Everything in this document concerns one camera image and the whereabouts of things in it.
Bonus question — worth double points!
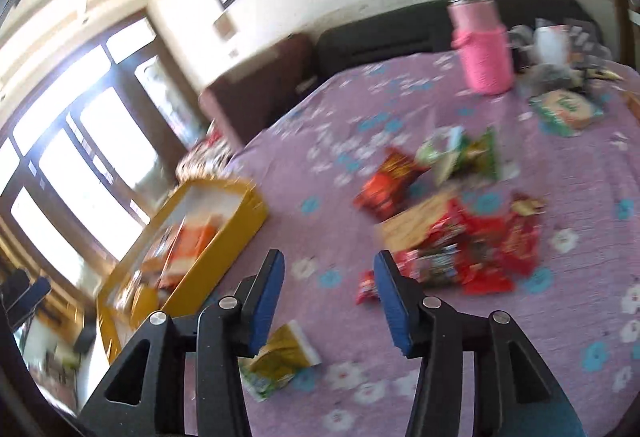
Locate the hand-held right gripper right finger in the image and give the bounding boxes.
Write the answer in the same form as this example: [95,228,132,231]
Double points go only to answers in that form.
[374,250,587,437]

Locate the large window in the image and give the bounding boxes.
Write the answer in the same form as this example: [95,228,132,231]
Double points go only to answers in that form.
[0,16,173,278]

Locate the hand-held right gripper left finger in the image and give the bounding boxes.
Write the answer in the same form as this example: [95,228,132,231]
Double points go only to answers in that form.
[75,249,287,437]

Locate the green round cracker packet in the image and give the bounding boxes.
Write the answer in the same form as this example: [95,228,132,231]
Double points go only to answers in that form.
[529,88,605,139]

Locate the green triangular snack packet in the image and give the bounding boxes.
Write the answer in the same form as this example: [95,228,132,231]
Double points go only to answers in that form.
[416,127,469,187]
[466,127,502,184]

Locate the black headboard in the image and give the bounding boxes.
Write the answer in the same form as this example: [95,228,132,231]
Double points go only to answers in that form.
[314,0,607,77]

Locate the clear orange-label cracker packet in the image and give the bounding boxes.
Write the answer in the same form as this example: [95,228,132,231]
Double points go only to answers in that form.
[160,221,222,289]

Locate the small red candy packet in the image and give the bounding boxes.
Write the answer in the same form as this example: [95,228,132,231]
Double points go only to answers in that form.
[355,268,385,307]

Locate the pink bottle with knit sleeve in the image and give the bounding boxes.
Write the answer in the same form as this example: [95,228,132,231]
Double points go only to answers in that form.
[446,0,514,96]

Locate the tan snack packet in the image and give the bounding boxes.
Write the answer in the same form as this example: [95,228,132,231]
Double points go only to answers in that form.
[379,194,453,254]

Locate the black chair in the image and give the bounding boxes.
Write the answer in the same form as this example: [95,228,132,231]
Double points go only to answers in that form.
[0,267,53,330]

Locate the brown wooden cabinet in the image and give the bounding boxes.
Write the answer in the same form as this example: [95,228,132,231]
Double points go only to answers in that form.
[199,34,317,149]

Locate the pile of red snack packets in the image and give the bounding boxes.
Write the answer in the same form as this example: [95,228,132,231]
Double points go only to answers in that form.
[399,194,547,296]

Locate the gold green snack packet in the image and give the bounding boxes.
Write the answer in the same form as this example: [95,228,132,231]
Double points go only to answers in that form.
[239,321,322,404]

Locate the yellow cardboard box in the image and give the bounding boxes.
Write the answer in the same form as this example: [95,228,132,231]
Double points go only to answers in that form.
[96,176,269,365]

